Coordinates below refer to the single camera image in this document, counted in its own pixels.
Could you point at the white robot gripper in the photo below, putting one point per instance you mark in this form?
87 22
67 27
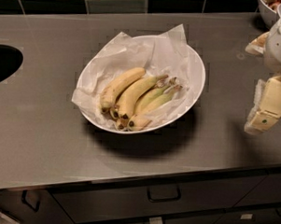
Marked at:
266 106

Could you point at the yellow banana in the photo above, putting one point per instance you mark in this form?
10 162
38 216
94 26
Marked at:
114 88
128 99

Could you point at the white bowl with food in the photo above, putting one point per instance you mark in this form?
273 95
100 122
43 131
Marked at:
270 11

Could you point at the greenish banana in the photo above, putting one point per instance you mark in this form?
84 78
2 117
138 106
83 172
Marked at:
153 93
140 120

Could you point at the white oval bowl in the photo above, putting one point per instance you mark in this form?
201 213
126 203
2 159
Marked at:
136 85

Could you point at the greenish front banana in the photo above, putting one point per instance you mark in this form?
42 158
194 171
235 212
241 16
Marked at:
140 120

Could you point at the small lower banana tip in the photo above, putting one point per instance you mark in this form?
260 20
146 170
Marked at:
121 124

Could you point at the small hidden banana tip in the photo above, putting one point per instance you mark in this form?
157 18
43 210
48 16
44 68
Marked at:
114 112

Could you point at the white crumpled paper liner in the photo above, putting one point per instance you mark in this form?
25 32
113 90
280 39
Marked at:
168 52

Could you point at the dark sink opening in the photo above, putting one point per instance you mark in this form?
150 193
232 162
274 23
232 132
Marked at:
11 60

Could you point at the upper drawer with handle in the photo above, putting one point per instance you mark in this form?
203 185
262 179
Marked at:
170 197

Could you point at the left cabinet door handle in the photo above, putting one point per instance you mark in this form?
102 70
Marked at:
30 198

